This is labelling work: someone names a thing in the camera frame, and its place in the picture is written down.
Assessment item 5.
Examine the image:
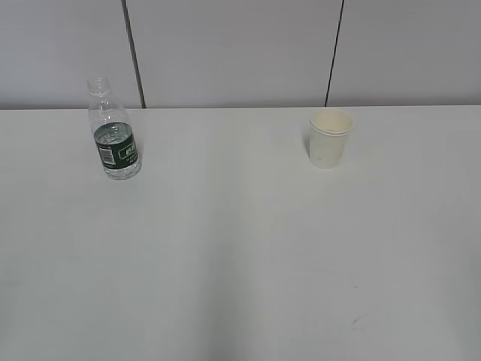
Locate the white paper cup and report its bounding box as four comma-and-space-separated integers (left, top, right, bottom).
308, 108, 353, 169

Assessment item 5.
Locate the clear green-label water bottle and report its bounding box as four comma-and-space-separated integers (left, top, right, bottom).
87, 77, 141, 181

